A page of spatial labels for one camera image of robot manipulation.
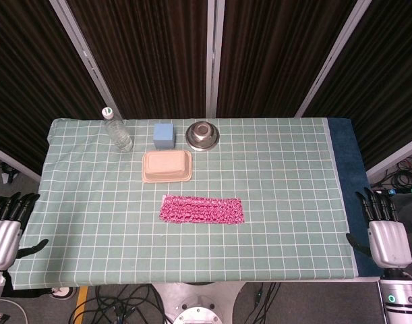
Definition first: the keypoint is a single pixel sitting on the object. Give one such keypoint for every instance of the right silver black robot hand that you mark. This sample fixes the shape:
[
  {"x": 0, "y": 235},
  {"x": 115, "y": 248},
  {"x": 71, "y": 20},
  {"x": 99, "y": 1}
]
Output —
[{"x": 389, "y": 243}]

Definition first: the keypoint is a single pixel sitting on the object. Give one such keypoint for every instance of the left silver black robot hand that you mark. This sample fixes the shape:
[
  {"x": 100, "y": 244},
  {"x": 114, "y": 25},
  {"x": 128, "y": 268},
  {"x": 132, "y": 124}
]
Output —
[{"x": 3, "y": 243}]

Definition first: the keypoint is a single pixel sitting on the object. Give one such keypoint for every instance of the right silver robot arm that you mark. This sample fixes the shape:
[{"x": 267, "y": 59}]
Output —
[{"x": 399, "y": 297}]

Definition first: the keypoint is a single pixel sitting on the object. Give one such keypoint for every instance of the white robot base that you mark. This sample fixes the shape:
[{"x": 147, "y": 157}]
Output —
[{"x": 197, "y": 300}]

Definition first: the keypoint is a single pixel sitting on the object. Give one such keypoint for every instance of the white round floor fitting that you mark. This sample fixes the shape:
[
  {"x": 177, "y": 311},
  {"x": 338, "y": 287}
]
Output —
[{"x": 62, "y": 293}]

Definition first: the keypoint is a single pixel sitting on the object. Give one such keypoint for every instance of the green white grid tablecloth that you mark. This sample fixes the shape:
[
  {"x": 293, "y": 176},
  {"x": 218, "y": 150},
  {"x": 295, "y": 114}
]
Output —
[{"x": 91, "y": 209}]

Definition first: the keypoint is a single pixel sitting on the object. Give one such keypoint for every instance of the dark blue cloth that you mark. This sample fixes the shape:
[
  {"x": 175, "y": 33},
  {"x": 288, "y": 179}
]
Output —
[{"x": 345, "y": 158}]

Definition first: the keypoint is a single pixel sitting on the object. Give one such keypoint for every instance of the clear plastic water bottle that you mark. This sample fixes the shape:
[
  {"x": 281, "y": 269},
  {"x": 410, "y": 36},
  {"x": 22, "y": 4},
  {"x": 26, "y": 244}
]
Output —
[{"x": 119, "y": 135}]

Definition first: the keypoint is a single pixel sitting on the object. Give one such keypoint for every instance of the beige plastic food container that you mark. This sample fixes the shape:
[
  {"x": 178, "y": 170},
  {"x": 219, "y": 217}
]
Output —
[{"x": 167, "y": 166}]

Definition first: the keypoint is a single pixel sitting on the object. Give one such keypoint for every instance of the pink crocheted cloth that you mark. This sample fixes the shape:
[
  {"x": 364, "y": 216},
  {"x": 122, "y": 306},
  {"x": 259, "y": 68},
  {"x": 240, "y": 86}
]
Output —
[{"x": 200, "y": 210}]

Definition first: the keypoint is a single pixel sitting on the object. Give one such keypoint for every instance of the light blue foam cube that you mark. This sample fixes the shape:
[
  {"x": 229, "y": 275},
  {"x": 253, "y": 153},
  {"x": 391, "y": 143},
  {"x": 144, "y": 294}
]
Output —
[{"x": 163, "y": 136}]

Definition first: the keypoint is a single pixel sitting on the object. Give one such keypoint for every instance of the upturned stainless steel bowl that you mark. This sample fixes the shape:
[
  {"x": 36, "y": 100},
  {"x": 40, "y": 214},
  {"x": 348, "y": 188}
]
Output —
[{"x": 203, "y": 135}]

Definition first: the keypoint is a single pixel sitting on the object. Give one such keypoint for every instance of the grey metal partition rail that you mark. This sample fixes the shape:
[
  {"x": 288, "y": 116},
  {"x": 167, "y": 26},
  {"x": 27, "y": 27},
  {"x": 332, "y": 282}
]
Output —
[
  {"x": 13, "y": 162},
  {"x": 394, "y": 157}
]

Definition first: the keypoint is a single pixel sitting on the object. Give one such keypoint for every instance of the grey metal partition post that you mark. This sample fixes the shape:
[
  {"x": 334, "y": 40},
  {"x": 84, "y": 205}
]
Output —
[
  {"x": 87, "y": 57},
  {"x": 333, "y": 57},
  {"x": 215, "y": 57}
]

